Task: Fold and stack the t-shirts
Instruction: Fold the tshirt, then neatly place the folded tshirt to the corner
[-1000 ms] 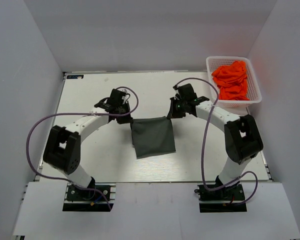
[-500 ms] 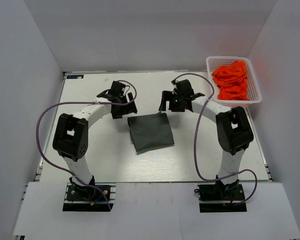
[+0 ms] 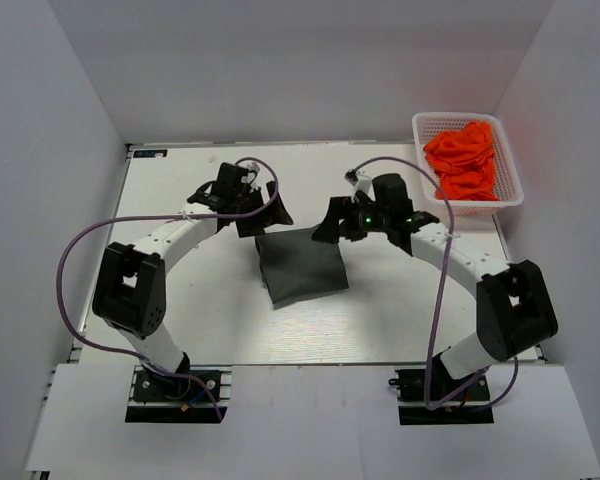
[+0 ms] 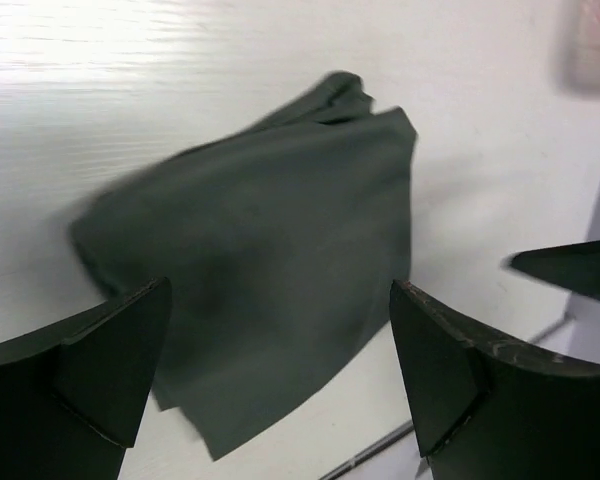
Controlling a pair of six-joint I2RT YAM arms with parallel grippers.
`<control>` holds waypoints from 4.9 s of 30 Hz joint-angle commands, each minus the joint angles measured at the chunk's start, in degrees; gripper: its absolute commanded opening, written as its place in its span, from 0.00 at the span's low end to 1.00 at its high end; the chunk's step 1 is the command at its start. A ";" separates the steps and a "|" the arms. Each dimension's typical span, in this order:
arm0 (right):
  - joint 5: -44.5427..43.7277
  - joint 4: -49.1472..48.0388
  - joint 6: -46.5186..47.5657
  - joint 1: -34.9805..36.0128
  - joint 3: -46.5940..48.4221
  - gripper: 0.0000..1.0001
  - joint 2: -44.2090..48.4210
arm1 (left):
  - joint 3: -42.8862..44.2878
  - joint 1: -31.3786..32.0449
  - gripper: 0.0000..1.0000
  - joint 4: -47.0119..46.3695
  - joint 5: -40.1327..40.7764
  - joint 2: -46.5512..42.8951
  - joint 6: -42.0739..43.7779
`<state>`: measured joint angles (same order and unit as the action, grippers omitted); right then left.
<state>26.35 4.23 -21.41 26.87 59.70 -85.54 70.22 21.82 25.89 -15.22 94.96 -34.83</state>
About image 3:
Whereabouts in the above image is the purple cable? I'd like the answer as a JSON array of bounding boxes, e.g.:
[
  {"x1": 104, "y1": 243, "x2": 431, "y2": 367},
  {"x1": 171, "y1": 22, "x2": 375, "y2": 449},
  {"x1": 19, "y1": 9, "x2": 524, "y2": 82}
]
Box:
[
  {"x1": 344, "y1": 156, "x2": 521, "y2": 412},
  {"x1": 54, "y1": 157, "x2": 281, "y2": 421}
]

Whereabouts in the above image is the white plastic basket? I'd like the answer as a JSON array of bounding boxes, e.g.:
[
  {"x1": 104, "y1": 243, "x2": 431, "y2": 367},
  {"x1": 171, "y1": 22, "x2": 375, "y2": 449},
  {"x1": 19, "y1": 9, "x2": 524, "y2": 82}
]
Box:
[{"x1": 412, "y1": 112, "x2": 524, "y2": 215}]

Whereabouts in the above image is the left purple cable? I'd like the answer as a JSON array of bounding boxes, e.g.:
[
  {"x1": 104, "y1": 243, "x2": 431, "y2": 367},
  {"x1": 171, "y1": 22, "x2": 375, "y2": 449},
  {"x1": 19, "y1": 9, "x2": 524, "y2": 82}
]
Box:
[{"x1": 54, "y1": 157, "x2": 281, "y2": 421}]

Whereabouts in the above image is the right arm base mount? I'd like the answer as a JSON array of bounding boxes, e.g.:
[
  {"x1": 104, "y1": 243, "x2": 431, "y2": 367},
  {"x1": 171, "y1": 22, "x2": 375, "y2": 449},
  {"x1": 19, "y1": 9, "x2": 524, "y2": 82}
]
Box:
[{"x1": 388, "y1": 368, "x2": 494, "y2": 426}]

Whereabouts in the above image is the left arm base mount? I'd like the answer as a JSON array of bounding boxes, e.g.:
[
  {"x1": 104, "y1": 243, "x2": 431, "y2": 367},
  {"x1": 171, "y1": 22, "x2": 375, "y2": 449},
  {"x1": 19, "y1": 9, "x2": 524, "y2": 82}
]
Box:
[{"x1": 125, "y1": 367, "x2": 231, "y2": 425}]

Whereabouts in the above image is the dark grey t shirt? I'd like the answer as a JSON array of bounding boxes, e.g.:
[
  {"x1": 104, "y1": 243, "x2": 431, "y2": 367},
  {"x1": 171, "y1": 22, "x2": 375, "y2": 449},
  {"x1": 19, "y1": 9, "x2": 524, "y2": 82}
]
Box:
[{"x1": 255, "y1": 227, "x2": 349, "y2": 309}]

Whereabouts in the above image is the blue label sticker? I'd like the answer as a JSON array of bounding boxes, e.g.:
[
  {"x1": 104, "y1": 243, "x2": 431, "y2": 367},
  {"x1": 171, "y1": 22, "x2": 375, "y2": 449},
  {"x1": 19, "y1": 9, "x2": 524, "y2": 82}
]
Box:
[{"x1": 132, "y1": 149, "x2": 168, "y2": 159}]

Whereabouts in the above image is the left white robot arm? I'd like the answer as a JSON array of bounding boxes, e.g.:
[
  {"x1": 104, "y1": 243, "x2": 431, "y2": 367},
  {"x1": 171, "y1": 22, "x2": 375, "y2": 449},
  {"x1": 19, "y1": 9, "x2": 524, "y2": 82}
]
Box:
[{"x1": 92, "y1": 157, "x2": 293, "y2": 377}]

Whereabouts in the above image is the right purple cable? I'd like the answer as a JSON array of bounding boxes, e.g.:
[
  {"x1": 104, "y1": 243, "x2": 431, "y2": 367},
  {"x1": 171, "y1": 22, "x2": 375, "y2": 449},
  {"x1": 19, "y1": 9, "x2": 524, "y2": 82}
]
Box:
[{"x1": 344, "y1": 156, "x2": 521, "y2": 412}]

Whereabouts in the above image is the orange t shirt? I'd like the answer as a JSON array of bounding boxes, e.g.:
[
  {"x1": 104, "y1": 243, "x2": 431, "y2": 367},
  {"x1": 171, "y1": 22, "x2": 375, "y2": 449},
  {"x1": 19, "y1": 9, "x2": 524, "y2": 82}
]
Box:
[{"x1": 423, "y1": 121, "x2": 499, "y2": 202}]

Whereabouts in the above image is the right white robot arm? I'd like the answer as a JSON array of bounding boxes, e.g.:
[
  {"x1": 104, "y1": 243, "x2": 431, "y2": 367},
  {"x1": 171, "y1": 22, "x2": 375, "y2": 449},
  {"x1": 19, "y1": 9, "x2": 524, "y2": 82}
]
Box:
[{"x1": 312, "y1": 170, "x2": 558, "y2": 382}]

